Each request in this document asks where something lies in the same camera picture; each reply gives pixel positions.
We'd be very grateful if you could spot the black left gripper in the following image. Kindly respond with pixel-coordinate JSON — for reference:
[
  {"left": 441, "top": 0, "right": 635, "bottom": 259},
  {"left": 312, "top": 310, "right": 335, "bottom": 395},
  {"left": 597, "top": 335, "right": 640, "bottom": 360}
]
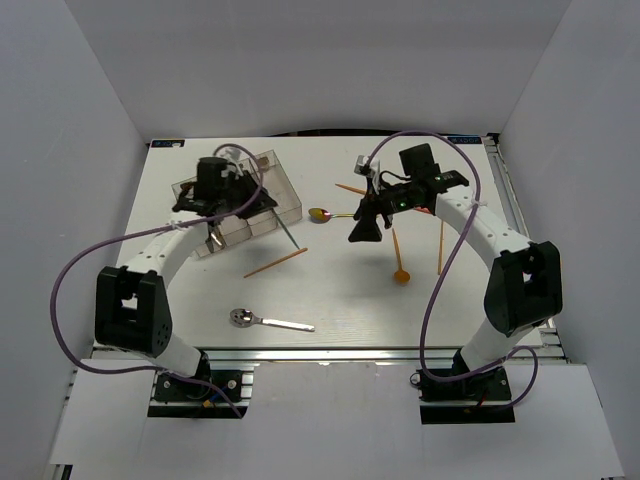
[{"left": 217, "top": 169, "right": 278, "bottom": 220}]

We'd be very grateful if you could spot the blue label sticker left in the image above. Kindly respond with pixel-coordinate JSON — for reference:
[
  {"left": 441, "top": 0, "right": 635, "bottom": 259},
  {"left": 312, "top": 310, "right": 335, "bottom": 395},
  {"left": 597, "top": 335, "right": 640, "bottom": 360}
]
[{"left": 150, "top": 139, "right": 185, "bottom": 148}]

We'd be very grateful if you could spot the dark iridescent metal knife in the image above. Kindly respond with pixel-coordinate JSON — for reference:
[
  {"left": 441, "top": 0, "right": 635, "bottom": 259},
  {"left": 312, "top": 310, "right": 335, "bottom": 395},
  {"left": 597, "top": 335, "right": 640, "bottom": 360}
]
[{"left": 206, "top": 228, "right": 226, "bottom": 253}]

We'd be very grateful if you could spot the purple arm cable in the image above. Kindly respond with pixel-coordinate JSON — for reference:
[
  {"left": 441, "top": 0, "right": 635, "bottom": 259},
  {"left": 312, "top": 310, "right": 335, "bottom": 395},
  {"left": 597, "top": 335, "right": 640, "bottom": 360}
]
[
  {"left": 367, "top": 130, "right": 540, "bottom": 409},
  {"left": 51, "top": 144, "right": 266, "bottom": 419}
]

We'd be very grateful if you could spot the blue label sticker right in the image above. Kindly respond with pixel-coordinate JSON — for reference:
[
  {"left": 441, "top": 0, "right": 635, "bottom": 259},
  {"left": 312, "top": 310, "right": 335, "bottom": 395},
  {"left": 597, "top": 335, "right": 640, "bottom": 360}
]
[{"left": 447, "top": 135, "right": 483, "bottom": 145}]

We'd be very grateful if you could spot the orange plastic fork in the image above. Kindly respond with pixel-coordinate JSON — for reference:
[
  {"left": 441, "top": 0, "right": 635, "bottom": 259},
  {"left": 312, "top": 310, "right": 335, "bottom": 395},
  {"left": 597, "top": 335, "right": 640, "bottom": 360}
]
[{"left": 335, "top": 183, "right": 367, "bottom": 195}]

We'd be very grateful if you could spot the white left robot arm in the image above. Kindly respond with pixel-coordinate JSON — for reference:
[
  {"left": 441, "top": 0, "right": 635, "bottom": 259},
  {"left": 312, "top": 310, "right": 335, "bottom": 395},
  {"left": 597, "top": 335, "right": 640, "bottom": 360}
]
[{"left": 94, "top": 157, "right": 277, "bottom": 399}]

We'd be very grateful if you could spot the teal plastic spoon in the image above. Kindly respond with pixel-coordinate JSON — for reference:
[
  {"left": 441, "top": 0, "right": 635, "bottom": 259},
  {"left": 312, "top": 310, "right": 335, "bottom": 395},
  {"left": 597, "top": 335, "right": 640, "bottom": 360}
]
[{"left": 272, "top": 209, "right": 301, "bottom": 250}]

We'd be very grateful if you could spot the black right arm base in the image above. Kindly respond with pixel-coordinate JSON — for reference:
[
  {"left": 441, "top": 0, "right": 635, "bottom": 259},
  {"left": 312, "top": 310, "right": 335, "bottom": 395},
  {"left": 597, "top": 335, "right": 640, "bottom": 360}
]
[{"left": 409, "top": 368, "right": 515, "bottom": 425}]

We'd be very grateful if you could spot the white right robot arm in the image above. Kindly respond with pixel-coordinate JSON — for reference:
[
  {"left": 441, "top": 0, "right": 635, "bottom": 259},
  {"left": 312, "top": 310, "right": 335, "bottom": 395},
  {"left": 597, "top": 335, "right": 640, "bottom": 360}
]
[{"left": 348, "top": 144, "right": 563, "bottom": 399}]

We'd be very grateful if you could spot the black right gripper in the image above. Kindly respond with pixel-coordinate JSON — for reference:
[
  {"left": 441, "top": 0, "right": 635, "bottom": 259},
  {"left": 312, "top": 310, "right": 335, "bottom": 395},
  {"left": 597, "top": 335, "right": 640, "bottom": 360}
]
[{"left": 348, "top": 177, "right": 417, "bottom": 243}]

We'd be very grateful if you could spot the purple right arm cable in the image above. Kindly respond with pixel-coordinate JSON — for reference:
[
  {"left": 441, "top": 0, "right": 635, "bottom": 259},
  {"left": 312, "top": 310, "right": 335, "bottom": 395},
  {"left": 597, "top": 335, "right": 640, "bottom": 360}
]
[{"left": 367, "top": 130, "right": 540, "bottom": 409}]

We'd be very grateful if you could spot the iridescent ornate metal spoon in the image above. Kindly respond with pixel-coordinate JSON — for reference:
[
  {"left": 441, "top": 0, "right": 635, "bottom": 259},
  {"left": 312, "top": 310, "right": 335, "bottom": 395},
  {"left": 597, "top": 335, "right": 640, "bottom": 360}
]
[{"left": 308, "top": 207, "right": 353, "bottom": 224}]

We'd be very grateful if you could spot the blue label sticker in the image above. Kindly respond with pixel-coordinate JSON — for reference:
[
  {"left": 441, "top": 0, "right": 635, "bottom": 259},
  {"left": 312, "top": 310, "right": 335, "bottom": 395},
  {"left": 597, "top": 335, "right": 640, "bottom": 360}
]
[
  {"left": 150, "top": 139, "right": 185, "bottom": 148},
  {"left": 447, "top": 135, "right": 483, "bottom": 145}
]

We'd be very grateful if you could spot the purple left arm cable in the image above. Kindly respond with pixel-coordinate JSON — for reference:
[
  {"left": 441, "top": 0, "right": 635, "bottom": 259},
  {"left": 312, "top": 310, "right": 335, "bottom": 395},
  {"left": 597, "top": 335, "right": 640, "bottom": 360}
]
[{"left": 51, "top": 144, "right": 266, "bottom": 419}]

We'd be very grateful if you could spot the orange plastic chopstick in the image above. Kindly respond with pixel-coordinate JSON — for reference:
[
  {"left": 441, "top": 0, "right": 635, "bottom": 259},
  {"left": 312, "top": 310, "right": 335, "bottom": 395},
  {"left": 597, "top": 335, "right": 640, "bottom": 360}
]
[
  {"left": 437, "top": 220, "right": 445, "bottom": 275},
  {"left": 243, "top": 247, "right": 308, "bottom": 279}
]

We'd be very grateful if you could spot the clear four-compartment organizer tray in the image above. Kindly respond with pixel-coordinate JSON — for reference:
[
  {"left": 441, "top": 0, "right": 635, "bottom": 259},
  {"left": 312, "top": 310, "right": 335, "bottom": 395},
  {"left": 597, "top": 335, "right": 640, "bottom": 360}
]
[{"left": 172, "top": 148, "right": 302, "bottom": 257}]

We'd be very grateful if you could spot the orange plastic spoon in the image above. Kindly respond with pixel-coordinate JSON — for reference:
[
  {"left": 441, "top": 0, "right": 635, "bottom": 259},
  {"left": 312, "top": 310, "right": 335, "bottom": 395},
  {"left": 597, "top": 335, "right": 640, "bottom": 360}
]
[{"left": 392, "top": 230, "right": 411, "bottom": 285}]

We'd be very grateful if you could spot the silver metal spoon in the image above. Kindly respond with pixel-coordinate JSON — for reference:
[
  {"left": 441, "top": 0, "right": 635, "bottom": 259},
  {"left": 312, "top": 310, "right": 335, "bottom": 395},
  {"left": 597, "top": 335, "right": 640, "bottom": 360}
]
[{"left": 229, "top": 309, "right": 316, "bottom": 333}]

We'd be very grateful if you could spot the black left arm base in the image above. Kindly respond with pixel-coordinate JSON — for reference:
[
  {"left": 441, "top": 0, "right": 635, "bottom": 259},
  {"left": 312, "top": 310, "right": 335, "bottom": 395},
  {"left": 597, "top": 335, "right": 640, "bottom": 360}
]
[{"left": 147, "top": 369, "right": 253, "bottom": 420}]

